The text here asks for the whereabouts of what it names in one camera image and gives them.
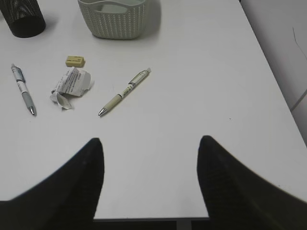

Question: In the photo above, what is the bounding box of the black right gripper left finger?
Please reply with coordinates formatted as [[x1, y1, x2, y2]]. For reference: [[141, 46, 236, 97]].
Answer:
[[0, 138, 105, 230]]

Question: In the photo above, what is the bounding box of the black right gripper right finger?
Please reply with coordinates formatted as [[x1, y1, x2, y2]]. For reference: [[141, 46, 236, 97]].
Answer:
[[197, 136, 307, 230]]

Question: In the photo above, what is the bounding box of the waste paper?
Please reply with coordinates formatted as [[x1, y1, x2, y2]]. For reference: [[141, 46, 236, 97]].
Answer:
[[50, 67, 94, 110]]

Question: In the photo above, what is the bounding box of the beige grip ballpoint pen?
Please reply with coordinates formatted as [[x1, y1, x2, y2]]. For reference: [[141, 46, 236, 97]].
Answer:
[[98, 68, 151, 117]]

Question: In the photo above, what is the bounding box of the grey grip ballpoint pen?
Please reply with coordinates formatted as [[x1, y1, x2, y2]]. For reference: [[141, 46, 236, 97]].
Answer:
[[11, 64, 37, 116]]

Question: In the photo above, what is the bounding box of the yellow eraser near basket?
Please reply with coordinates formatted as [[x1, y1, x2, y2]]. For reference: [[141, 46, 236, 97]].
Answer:
[[65, 56, 85, 68]]

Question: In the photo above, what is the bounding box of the black mesh pen holder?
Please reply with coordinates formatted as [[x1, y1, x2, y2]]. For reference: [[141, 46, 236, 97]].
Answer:
[[0, 0, 46, 38]]

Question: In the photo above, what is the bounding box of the pale green woven basket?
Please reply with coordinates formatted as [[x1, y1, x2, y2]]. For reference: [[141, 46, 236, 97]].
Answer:
[[77, 0, 161, 40]]

